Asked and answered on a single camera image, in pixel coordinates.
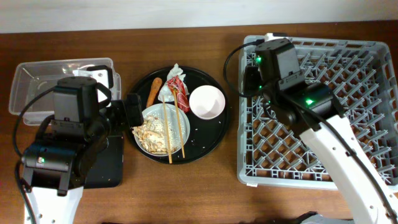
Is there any white tissue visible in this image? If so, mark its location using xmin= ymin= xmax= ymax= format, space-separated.
xmin=157 ymin=63 xmax=186 ymax=102

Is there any grey plate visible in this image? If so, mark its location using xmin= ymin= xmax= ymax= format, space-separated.
xmin=134 ymin=103 xmax=190 ymax=157

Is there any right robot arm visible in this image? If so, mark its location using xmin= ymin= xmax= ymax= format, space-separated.
xmin=238 ymin=36 xmax=397 ymax=223

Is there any pink white bowl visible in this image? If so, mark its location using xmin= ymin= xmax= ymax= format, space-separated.
xmin=189 ymin=85 xmax=226 ymax=120

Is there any clear plastic bin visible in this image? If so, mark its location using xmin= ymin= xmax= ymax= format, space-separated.
xmin=9 ymin=58 xmax=121 ymax=115

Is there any black rectangular tray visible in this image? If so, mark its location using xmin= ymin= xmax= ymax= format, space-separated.
xmin=85 ymin=132 xmax=124 ymax=189

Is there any orange carrot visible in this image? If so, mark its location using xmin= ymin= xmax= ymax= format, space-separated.
xmin=146 ymin=77 xmax=162 ymax=108

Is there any wooden chopstick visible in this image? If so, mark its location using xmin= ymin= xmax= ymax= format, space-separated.
xmin=172 ymin=90 xmax=185 ymax=158
xmin=162 ymin=96 xmax=172 ymax=164

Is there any red snack wrapper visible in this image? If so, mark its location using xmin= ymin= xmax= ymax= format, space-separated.
xmin=167 ymin=76 xmax=190 ymax=113

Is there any grey dishwasher rack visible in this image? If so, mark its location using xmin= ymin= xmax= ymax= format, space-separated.
xmin=237 ymin=37 xmax=397 ymax=191

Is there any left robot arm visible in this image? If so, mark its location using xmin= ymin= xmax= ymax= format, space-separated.
xmin=14 ymin=76 xmax=144 ymax=223

